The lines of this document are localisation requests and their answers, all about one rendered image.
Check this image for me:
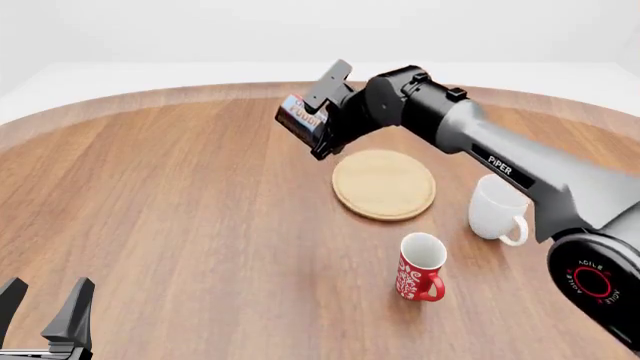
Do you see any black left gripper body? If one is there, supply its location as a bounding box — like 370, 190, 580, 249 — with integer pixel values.
0, 342, 95, 360

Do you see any chocolate pudding box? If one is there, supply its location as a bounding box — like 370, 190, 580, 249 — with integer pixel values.
274, 93, 329, 150

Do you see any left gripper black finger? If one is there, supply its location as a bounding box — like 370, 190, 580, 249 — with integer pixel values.
40, 276, 96, 349
0, 276, 30, 339

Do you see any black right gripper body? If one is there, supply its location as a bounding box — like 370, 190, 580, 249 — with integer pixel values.
323, 84, 382, 156

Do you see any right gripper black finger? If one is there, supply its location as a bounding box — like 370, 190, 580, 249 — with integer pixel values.
309, 111, 335, 162

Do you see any small flat camera plate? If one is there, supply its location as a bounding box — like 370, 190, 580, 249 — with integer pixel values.
303, 58, 354, 114

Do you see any white mug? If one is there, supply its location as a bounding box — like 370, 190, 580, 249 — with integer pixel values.
467, 173, 530, 248

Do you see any round wooden plate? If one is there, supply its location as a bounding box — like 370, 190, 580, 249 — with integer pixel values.
331, 148, 437, 222

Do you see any red patterned mug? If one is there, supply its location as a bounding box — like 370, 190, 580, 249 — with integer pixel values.
396, 231, 448, 303

